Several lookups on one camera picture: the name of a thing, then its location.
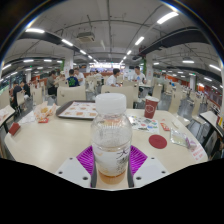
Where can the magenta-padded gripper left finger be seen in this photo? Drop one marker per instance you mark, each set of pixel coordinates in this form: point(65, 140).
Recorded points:
point(68, 170)

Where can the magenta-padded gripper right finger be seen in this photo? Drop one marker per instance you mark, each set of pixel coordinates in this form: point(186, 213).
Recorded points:
point(151, 170)

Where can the clear bottle with white cap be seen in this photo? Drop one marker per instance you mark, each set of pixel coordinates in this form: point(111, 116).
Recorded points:
point(111, 140)

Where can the flat round red coaster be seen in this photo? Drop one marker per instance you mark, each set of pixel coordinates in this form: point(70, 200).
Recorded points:
point(157, 141)

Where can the clear plastic bag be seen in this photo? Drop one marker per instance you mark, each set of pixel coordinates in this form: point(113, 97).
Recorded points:
point(180, 137)

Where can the small red sauce packet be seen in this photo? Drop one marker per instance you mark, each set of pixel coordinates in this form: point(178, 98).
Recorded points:
point(165, 126)

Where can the white paper with red print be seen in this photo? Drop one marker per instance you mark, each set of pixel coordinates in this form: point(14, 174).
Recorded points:
point(199, 152)

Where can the dark tray with paper liner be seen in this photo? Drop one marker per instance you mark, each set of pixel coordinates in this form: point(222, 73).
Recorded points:
point(78, 110)

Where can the red paper cup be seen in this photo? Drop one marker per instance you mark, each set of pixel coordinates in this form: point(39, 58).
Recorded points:
point(151, 107)

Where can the crumpled food wrapper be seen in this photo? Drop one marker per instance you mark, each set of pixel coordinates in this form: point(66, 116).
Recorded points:
point(44, 111)

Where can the small red flat case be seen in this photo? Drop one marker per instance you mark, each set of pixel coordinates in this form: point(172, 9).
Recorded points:
point(14, 128)

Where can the group of beige chairs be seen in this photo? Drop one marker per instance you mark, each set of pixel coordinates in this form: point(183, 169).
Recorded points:
point(70, 95)

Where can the beige table with black edge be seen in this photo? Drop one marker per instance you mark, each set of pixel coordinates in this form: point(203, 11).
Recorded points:
point(5, 113)

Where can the person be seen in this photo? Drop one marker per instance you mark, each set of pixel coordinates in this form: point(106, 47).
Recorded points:
point(15, 95)
point(138, 76)
point(72, 81)
point(26, 88)
point(112, 80)
point(80, 77)
point(51, 83)

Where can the ceiling air conditioner unit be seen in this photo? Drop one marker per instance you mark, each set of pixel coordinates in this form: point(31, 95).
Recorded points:
point(85, 36)

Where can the group of ceiling lights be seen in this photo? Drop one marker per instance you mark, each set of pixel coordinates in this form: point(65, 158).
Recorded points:
point(166, 17)

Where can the beige table with black pedestal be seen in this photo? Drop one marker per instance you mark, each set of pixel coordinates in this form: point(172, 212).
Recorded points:
point(210, 118)

